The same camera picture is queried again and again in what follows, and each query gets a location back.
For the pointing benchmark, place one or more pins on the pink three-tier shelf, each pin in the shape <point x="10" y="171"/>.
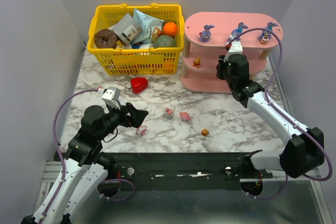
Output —
<point x="204" y="78"/>

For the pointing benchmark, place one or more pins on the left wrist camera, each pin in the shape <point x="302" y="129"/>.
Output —
<point x="111" y="97"/>

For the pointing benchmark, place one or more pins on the pink white toy figure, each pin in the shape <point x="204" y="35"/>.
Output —
<point x="141" y="130"/>

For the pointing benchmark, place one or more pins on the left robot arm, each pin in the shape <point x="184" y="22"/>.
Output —
<point x="84" y="165"/>

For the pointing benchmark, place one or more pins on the yellow plastic shopping basket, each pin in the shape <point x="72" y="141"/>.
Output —
<point x="161" y="60"/>

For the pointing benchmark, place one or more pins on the purple bunny toy with cake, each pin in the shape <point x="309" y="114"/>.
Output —
<point x="265" y="35"/>

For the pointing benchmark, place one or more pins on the light blue cassava chips bag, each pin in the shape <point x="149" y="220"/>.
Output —
<point x="151" y="27"/>

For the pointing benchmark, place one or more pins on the green toy melon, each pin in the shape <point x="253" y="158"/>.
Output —
<point x="164" y="41"/>

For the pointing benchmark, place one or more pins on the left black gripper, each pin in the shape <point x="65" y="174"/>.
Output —
<point x="127" y="115"/>

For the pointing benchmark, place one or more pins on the purple bunny toy blue bow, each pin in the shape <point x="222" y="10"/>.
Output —
<point x="241" y="26"/>

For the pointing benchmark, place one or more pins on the pink bunny toy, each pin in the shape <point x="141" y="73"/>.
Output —
<point x="168" y="113"/>

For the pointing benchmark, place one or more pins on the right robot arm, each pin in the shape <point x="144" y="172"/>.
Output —
<point x="304" y="146"/>

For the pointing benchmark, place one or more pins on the orange bear toy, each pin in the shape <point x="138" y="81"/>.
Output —
<point x="196" y="62"/>
<point x="205" y="132"/>

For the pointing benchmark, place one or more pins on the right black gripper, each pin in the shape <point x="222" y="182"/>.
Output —
<point x="221" y="67"/>

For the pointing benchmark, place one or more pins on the orange toy fruit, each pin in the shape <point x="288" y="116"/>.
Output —
<point x="170" y="29"/>

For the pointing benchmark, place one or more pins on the grey paper pouch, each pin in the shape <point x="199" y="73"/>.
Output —
<point x="129" y="27"/>

